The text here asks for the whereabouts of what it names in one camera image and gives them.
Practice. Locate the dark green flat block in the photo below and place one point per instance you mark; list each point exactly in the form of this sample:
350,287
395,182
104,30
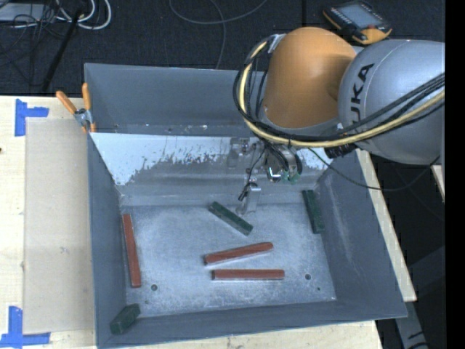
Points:
125,319
314,213
230,217

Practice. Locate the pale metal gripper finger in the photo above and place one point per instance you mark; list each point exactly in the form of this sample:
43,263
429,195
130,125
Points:
238,155
251,198

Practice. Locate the pale flat board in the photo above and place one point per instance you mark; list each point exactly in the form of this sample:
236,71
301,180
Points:
54,213

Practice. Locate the red-brown flat block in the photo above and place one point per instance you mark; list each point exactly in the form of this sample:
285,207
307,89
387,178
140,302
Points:
236,253
247,275
131,253

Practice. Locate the grey metal bin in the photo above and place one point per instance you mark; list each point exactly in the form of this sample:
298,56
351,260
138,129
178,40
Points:
218,289

